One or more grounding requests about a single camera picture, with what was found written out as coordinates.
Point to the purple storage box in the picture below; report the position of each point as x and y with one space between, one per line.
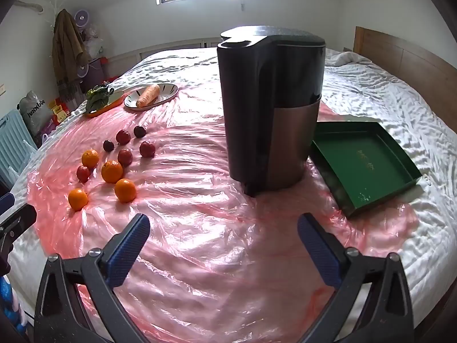
96 70

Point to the green tray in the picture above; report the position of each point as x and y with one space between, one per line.
357 164

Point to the clear plastic bags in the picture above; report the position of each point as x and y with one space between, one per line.
94 41

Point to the orange rimmed tray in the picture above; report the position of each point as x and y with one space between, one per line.
115 103

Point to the small red apple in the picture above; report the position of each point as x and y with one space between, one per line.
147 148
125 157
83 173
123 136

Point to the person's left hand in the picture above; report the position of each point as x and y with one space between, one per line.
5 300

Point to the beige wooden panel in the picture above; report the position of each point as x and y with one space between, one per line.
125 59

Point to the dark plum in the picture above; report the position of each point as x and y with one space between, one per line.
108 145
139 131

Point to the carrot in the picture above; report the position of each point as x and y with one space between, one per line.
148 95

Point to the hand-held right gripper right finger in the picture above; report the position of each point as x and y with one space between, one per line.
319 250

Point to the grey printed bag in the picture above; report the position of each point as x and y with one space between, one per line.
34 112

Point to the yellow red box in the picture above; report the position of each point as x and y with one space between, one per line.
59 112

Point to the white wall pipe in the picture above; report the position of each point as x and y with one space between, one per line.
30 5

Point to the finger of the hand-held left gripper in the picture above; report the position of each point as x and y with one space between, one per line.
21 218
5 203

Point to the pink plastic sheet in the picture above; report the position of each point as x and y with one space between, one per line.
214 257

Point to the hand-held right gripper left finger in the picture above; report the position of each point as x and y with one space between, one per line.
130 248

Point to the wooden headboard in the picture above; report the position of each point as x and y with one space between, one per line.
410 57

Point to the brown coat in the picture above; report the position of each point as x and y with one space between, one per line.
66 53

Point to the orange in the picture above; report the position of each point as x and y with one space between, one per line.
90 158
125 190
78 199
112 171

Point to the striped white plate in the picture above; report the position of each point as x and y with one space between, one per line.
167 92

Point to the small white purple fan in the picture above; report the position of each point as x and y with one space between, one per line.
81 18
83 71

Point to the light blue suitcase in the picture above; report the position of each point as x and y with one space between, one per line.
16 139

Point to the green leafy vegetable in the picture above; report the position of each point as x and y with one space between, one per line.
96 98

